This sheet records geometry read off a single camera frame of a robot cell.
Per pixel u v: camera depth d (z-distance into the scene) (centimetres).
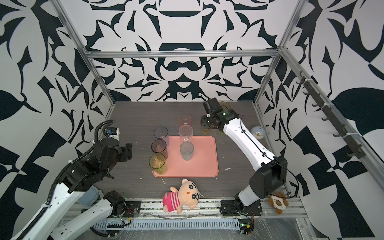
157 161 81
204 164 90
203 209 76
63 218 43
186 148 89
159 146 89
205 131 100
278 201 74
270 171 41
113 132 58
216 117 55
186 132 87
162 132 87
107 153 49
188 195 71
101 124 46
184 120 102
